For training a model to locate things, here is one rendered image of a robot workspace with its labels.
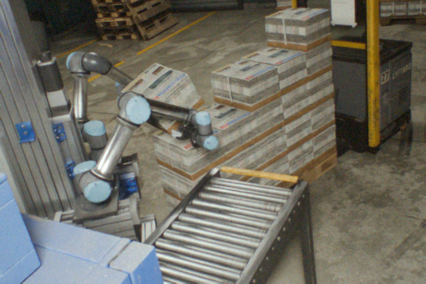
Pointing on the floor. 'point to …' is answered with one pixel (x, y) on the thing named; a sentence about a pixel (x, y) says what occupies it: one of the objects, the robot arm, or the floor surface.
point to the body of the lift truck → (359, 92)
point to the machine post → (134, 262)
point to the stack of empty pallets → (125, 17)
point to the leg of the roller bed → (309, 271)
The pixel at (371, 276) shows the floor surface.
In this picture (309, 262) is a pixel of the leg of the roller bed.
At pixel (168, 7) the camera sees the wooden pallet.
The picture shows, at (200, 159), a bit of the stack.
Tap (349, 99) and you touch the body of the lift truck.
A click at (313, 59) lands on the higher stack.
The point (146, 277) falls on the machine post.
